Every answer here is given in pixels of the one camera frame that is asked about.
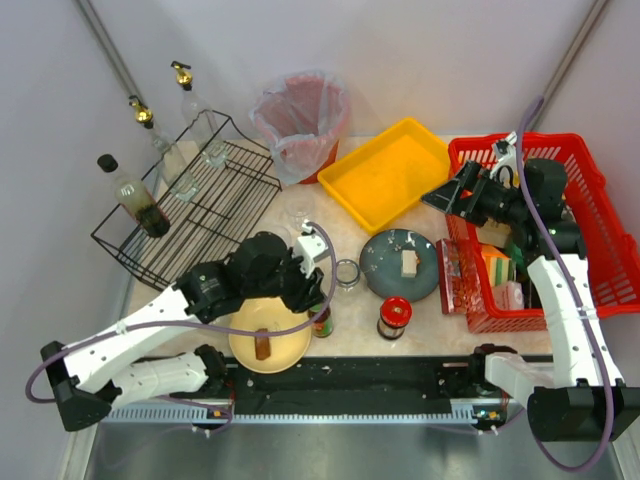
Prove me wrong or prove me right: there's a sauce bottle yellow cap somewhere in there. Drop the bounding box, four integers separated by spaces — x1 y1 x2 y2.
307 304 334 338

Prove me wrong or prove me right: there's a red lid chili jar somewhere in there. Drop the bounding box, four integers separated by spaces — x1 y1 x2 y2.
377 296 413 340

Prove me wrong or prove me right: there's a glass oil bottle gold spout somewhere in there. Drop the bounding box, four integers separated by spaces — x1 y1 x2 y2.
128 95 200 202

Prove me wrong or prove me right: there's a dark sauce bottle black cap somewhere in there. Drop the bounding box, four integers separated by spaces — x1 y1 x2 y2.
97 154 170 238

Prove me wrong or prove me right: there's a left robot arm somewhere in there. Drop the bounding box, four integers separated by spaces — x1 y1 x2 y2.
41 223 335 432

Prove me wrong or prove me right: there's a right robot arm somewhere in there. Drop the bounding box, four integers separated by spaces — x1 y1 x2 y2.
421 158 639 442

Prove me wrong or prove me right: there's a brown paper box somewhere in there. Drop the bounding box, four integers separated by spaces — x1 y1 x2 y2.
476 221 511 248

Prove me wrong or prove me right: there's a beige plate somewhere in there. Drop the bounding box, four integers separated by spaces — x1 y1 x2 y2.
229 298 312 374

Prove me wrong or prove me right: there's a glass jar metal rim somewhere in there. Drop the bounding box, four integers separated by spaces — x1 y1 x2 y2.
336 259 361 292

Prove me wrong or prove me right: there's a green bag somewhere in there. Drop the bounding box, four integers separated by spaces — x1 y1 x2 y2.
504 237 526 277

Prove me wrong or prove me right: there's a brown sausage piece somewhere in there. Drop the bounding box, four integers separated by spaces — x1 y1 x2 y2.
254 336 271 361

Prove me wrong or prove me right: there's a yellow plastic tray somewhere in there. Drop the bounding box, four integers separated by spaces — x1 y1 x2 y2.
318 117 450 235

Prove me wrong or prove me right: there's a clear glass cup middle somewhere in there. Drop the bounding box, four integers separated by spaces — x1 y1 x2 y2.
264 224 292 247

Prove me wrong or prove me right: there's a clear glass cup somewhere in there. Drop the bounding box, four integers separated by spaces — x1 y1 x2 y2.
284 194 315 231
264 224 292 247

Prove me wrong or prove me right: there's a white cake piece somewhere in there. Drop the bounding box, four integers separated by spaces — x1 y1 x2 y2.
401 250 420 278

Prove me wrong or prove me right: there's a colourful sponge stack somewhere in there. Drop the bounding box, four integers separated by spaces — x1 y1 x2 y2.
481 244 516 287

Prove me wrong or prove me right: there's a red plastic basket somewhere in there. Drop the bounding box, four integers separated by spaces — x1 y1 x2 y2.
446 132 639 333

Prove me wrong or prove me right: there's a red snack packet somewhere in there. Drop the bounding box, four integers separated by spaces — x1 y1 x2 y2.
436 239 467 315

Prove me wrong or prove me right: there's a clear glass cup far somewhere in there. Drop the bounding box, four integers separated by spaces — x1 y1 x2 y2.
284 194 315 231

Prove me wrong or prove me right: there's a dark teal plate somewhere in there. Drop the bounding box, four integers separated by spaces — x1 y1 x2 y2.
358 228 439 303

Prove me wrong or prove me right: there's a pink white packet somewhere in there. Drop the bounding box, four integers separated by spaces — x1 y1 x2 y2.
492 281 525 311

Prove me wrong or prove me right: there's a red bin with plastic bag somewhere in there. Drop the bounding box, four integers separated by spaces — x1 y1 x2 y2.
249 70 351 185

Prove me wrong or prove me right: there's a black wire rack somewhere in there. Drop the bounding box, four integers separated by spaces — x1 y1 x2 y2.
91 111 282 291

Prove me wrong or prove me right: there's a grey cable duct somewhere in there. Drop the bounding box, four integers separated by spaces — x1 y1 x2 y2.
104 401 506 426

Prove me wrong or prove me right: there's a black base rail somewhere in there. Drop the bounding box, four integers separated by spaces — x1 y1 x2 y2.
205 356 505 416

